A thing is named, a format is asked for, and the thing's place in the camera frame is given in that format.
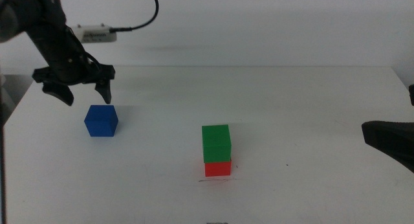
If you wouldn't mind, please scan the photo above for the red cube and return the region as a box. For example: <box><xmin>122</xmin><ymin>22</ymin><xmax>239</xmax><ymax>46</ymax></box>
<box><xmin>204</xmin><ymin>159</ymin><xmax>232</xmax><ymax>177</ymax></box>

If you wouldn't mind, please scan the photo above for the black camera cable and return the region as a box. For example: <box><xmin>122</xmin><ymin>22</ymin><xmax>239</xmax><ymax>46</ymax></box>
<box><xmin>109</xmin><ymin>0</ymin><xmax>160</xmax><ymax>33</ymax></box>

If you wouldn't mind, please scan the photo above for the black hanging cable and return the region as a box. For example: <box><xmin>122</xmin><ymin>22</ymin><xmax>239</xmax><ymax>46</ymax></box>
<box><xmin>0</xmin><ymin>71</ymin><xmax>7</xmax><ymax>224</ymax></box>

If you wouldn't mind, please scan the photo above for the green cube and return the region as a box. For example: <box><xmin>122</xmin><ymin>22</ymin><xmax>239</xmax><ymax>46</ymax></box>
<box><xmin>201</xmin><ymin>124</ymin><xmax>232</xmax><ymax>164</ymax></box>

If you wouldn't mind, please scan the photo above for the blue cube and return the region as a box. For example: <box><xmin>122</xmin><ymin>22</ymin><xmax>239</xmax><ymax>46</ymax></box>
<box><xmin>83</xmin><ymin>104</ymin><xmax>119</xmax><ymax>137</ymax></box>

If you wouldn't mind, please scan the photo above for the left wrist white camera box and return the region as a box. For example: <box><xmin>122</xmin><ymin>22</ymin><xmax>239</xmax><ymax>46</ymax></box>
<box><xmin>70</xmin><ymin>23</ymin><xmax>118</xmax><ymax>43</ymax></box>

